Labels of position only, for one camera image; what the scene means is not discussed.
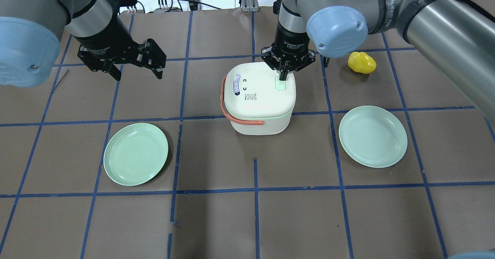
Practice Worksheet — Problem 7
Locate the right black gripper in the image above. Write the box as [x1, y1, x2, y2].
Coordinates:
[261, 23, 316, 81]

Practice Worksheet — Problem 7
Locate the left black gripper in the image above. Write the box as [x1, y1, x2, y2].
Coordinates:
[77, 39, 167, 81]

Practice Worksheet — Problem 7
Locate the white rice cooker orange handle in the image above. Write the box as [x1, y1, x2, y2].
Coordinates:
[220, 61, 297, 136]

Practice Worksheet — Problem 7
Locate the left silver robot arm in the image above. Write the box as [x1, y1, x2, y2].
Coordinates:
[0, 0, 167, 87]

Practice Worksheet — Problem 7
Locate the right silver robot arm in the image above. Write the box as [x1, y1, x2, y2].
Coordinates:
[261, 0, 495, 123]

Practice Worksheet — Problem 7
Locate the green plate near left arm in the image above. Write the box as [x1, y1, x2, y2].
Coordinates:
[103, 122, 169, 186]

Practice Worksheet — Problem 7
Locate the green plate near right arm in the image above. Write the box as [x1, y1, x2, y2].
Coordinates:
[339, 106, 408, 169]

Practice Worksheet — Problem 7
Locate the yellow toy bell pepper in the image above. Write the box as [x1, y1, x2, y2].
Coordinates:
[348, 51, 377, 74]

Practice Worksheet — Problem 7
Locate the brown paper table mat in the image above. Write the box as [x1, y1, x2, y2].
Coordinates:
[0, 7, 495, 259]

